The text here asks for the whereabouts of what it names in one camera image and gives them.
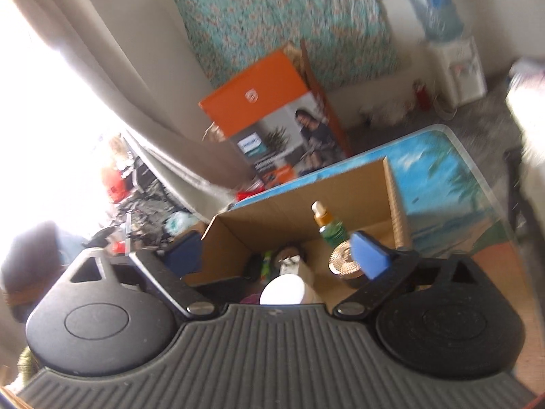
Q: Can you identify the small white pump bottle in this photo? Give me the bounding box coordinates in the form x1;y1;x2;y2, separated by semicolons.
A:
279;255;316;287

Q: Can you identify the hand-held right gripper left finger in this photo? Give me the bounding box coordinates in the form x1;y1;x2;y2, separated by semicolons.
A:
70;230;222;318

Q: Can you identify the orange appliance box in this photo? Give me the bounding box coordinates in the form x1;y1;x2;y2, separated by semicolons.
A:
198;42;354;189

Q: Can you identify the clear plastic bag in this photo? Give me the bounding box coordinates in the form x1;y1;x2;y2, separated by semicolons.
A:
202;123;227;144

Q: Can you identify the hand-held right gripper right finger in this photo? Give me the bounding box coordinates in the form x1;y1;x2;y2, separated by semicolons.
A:
332;231;482;320

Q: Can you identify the beige curtain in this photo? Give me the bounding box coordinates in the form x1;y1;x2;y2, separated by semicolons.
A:
0;0;257;223

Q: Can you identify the brown cardboard box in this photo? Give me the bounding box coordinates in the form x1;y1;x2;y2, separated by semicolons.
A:
183;157;414;306

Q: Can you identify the white plastic bag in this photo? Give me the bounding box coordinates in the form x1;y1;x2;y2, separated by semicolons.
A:
504;57;545;240

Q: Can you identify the black metal frame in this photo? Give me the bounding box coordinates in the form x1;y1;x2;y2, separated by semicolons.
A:
504;147;529;231

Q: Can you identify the white supplement bottle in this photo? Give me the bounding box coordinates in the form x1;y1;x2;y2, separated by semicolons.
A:
259;273;325;306

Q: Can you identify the blue water jug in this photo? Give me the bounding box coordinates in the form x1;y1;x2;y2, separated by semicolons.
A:
398;0;466;44

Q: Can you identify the red packet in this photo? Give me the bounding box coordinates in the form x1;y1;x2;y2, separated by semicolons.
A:
236;181;274;202

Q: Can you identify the white crumpled cloth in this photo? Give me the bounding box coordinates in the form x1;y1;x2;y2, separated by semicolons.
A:
360;100;412;127

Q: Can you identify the gold lid cosmetic jar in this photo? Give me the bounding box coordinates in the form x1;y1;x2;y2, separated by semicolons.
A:
328;241;372;291

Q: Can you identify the green dropper bottle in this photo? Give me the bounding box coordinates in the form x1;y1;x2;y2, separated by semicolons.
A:
311;201;351;250

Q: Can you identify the teal floral cloth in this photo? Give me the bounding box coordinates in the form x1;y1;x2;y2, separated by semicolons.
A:
171;0;403;91

